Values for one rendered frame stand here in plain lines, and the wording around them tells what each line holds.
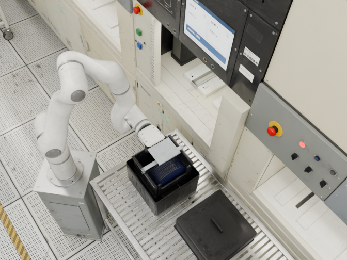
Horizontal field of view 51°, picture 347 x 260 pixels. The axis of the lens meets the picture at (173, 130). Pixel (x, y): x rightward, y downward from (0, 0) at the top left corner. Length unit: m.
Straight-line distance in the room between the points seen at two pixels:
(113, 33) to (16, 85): 1.31
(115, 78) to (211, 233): 0.86
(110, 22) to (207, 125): 1.06
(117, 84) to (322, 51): 0.80
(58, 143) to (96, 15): 1.29
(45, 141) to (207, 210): 0.84
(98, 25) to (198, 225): 1.55
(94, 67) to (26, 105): 1.98
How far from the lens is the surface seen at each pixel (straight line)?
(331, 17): 1.13
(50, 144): 1.71
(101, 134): 3.11
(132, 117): 1.80
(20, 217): 2.92
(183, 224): 1.83
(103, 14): 2.78
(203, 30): 1.56
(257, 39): 1.33
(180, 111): 2.14
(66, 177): 2.05
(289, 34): 1.24
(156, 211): 1.90
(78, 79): 1.45
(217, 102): 2.16
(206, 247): 1.81
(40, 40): 3.96
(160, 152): 1.70
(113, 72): 1.51
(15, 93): 3.55
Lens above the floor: 2.59
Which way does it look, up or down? 56 degrees down
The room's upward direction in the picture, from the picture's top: 4 degrees clockwise
